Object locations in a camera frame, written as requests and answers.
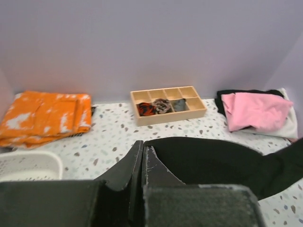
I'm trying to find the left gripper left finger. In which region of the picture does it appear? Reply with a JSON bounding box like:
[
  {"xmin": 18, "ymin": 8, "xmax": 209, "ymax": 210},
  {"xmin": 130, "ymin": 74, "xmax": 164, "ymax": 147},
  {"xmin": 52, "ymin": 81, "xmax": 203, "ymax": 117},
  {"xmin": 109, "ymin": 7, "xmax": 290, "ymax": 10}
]
[{"xmin": 0, "ymin": 140, "xmax": 143, "ymax": 227}]

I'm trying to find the orange black rolled sock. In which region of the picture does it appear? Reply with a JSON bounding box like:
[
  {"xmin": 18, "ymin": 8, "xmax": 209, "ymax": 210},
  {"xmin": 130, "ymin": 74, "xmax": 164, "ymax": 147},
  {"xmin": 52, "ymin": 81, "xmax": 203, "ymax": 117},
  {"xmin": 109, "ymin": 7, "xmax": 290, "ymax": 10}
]
[{"xmin": 137, "ymin": 102, "xmax": 156, "ymax": 116}]

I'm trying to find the wooden compartment tray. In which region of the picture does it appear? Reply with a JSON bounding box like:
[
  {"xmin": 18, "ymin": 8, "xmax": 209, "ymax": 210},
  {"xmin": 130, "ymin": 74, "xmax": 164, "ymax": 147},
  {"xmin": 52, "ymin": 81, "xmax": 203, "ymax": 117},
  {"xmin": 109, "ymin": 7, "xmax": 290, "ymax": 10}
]
[{"xmin": 130, "ymin": 86, "xmax": 207, "ymax": 126}]

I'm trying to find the white folded t-shirt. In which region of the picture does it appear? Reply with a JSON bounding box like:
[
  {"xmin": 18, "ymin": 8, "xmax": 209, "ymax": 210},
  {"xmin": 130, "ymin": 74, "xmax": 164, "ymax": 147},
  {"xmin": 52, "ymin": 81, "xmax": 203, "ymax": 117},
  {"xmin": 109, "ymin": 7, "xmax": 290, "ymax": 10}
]
[{"xmin": 250, "ymin": 87, "xmax": 299, "ymax": 140}]

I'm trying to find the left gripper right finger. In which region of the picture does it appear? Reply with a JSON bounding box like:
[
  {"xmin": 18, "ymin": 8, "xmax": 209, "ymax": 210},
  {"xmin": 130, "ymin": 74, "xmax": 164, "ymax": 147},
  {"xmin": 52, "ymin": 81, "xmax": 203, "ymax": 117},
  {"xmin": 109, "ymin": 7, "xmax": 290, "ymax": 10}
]
[{"xmin": 142, "ymin": 147, "xmax": 266, "ymax": 227}]

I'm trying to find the brown patterned rolled sock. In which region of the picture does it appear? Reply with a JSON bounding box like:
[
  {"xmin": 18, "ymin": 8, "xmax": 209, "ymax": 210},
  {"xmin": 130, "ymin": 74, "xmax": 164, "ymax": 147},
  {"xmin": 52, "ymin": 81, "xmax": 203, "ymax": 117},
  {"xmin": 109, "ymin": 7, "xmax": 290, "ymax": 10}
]
[{"xmin": 153, "ymin": 98, "xmax": 172, "ymax": 114}]

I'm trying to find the grey folded sock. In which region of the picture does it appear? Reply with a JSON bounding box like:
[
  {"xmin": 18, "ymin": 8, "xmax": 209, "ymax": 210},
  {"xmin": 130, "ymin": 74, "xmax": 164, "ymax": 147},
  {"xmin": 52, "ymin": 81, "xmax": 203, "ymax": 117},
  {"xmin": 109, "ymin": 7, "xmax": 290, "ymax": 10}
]
[{"xmin": 171, "ymin": 98, "xmax": 189, "ymax": 112}]

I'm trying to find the pink folded t-shirt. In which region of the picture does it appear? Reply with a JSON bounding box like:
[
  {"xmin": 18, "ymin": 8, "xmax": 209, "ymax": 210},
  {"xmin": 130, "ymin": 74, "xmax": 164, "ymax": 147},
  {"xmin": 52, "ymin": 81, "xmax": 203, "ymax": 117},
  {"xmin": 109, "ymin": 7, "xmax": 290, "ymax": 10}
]
[{"xmin": 221, "ymin": 92, "xmax": 294, "ymax": 132}]

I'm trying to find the orange white folded cloth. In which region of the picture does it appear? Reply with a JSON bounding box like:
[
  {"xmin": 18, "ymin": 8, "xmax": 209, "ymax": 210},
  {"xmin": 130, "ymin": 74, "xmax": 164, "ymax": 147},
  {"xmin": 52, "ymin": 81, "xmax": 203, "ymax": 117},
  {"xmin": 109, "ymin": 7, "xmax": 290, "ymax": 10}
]
[{"xmin": 0, "ymin": 91, "xmax": 92, "ymax": 148}]

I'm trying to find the white plastic perforated basket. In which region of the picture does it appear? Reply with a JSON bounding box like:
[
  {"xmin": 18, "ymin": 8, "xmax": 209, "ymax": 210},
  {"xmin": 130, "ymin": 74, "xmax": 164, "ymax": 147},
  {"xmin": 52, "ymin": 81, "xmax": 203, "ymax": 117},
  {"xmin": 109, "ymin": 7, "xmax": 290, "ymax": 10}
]
[{"xmin": 0, "ymin": 151, "xmax": 63, "ymax": 182}]

